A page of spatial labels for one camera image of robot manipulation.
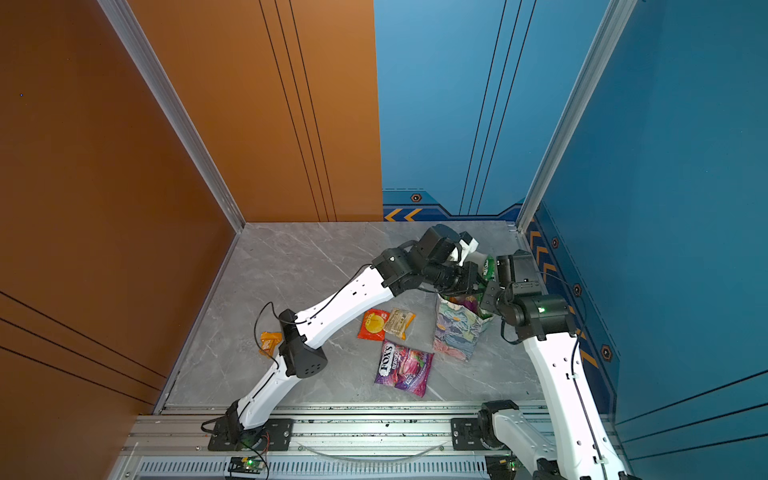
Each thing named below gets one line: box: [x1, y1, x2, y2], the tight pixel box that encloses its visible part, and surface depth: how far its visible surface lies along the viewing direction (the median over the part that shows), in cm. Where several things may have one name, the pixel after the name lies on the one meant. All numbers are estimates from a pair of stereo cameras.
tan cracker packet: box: [383, 308, 416, 340], surface depth 93 cm
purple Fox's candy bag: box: [374, 340, 435, 398], surface depth 82 cm
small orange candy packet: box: [258, 331, 282, 359], surface depth 90 cm
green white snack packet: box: [483, 254, 496, 281], surface depth 70 cm
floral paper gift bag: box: [434, 293, 495, 361], surface depth 74 cm
